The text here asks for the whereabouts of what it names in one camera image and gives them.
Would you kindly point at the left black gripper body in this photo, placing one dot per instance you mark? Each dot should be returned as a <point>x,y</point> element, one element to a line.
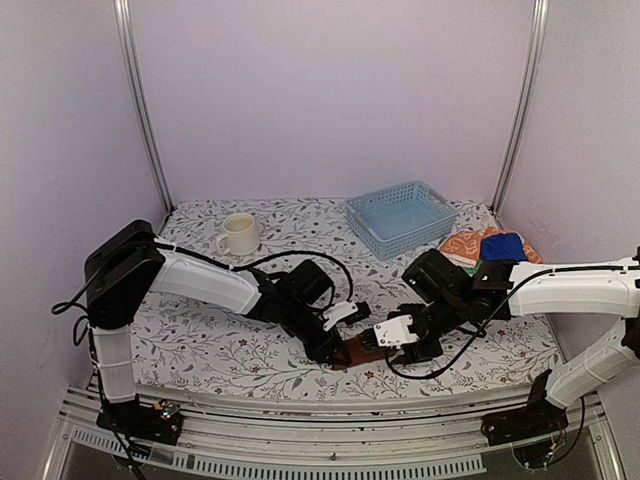
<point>314,349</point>

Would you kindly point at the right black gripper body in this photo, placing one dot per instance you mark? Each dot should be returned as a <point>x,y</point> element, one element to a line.
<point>445,315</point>

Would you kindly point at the brown towel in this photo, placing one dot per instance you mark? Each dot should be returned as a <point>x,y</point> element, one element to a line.
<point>351,353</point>

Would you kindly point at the blue towel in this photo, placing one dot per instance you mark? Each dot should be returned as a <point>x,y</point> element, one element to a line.
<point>502,247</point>

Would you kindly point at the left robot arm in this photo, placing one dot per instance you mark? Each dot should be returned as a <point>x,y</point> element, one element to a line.
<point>133,263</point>

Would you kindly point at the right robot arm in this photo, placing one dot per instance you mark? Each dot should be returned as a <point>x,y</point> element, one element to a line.
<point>505,289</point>

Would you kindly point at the green towel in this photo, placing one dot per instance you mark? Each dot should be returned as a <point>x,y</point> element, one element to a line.
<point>471,271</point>

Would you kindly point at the orange patterned towel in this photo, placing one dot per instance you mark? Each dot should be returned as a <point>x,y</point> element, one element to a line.
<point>463,248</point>

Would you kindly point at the cream ceramic mug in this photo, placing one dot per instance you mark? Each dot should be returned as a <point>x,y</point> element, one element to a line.
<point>240,235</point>

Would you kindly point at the light blue plastic basket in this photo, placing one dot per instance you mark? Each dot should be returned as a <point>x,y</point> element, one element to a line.
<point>395,220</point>

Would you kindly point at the floral table mat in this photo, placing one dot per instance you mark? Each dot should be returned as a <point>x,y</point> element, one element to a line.
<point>192,346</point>

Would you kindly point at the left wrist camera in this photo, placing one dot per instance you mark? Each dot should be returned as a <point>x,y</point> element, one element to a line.
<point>347,312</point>

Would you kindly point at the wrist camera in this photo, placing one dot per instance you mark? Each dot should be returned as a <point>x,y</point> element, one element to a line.
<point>347,312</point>
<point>395,332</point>

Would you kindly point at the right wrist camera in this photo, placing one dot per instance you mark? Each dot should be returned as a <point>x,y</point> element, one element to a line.
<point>395,332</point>

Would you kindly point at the front aluminium rail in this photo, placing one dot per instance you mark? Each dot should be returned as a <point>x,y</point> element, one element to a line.
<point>228,437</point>

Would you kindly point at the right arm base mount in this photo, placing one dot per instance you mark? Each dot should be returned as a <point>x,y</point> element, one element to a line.
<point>537,417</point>

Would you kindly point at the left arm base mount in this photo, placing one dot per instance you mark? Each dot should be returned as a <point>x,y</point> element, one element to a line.
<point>160,423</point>

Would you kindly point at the right aluminium frame post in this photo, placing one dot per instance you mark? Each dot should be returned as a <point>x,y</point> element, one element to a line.
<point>533,55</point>

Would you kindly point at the aluminium frame post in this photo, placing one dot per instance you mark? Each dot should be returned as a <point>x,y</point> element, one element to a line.
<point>125,30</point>
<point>533,55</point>

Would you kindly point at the left aluminium frame post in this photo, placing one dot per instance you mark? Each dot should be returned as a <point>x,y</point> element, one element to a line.
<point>125,30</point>

